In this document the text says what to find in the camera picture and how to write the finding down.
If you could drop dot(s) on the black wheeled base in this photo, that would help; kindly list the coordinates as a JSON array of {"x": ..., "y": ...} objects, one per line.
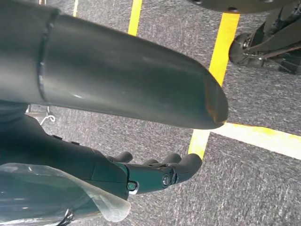
[{"x": 277, "y": 40}]

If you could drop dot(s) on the clear plastic cover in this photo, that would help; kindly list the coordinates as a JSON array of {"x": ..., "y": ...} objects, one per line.
[{"x": 35, "y": 199}]

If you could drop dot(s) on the yellow floor tape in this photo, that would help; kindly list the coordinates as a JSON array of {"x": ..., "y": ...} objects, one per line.
[
  {"x": 223, "y": 53},
  {"x": 263, "y": 137},
  {"x": 75, "y": 7},
  {"x": 135, "y": 17}
]

